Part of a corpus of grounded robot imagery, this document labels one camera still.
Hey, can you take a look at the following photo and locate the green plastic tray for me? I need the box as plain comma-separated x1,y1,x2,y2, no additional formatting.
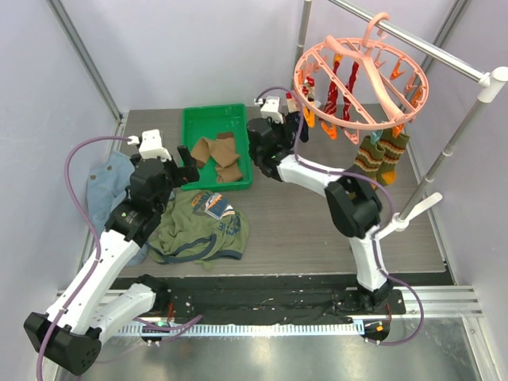
182,103,252,191

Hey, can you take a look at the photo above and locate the pink round sock hanger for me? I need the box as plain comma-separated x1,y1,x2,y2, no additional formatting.
293,12,429,136

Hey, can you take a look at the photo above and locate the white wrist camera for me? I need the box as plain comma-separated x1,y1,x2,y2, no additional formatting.
127,129,172,162
255,96,284,124

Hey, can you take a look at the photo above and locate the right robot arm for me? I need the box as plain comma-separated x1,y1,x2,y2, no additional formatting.
246,117,393,314

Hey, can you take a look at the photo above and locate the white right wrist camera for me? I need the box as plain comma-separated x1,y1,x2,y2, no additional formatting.
255,96,284,124

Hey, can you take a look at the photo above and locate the tan sock with oval patch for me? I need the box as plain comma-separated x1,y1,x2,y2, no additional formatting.
191,137,217,169

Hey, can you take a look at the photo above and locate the silver rack upright pole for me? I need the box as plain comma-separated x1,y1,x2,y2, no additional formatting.
399,99,486,218

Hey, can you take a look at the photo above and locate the white rack corner joint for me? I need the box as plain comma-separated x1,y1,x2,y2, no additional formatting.
477,66,508,104

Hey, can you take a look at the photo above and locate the red patterned sock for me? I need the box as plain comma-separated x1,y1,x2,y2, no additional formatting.
323,54,342,114
342,62,360,121

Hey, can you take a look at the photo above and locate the olive green t-shirt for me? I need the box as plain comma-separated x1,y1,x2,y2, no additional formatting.
147,190,249,269

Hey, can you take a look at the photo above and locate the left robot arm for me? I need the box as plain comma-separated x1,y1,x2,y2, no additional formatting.
23,145,199,377

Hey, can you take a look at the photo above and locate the orange clothespin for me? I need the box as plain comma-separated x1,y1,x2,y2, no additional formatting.
321,121,338,140
390,56,412,81
303,103,316,129

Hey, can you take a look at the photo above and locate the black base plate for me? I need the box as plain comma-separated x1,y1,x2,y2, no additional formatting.
118,273,408,322

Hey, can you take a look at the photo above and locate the green striped sock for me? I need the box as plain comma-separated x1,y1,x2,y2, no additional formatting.
353,135,386,179
376,129,410,187

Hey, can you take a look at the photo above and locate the silver horizontal rack bar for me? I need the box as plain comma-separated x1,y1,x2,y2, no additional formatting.
377,1,489,87

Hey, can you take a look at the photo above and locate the light blue cloth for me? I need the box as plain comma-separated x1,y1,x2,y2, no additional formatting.
86,152,150,267

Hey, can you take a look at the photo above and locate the tan sock brown cuff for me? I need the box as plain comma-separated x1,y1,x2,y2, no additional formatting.
211,132,243,183

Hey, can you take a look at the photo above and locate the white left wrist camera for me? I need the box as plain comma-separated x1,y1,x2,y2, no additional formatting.
127,129,172,162

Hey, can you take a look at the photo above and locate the navy santa sock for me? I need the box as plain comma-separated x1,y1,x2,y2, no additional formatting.
302,76,321,106
285,92,309,145

